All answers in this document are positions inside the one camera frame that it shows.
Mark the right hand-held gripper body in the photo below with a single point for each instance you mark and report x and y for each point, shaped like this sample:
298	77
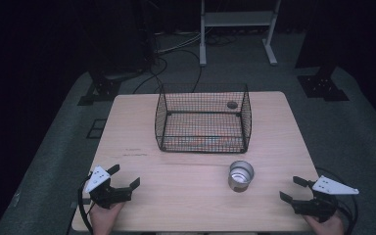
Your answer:
319	209

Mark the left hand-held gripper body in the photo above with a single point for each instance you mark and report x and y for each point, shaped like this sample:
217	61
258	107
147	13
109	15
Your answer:
106	196

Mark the silver metal can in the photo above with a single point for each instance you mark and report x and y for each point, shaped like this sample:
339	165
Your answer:
238	186

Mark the person's right hand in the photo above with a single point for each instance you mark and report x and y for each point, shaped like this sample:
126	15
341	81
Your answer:
328	227

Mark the person's left hand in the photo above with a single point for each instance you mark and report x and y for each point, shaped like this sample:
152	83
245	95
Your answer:
104	220

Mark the black stand base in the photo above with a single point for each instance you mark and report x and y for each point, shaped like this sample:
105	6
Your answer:
321	86
103	88

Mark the small dark round disc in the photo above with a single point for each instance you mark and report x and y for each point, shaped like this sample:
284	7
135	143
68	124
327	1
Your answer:
232	105

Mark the white metal table frame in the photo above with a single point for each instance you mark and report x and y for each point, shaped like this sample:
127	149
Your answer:
238	19

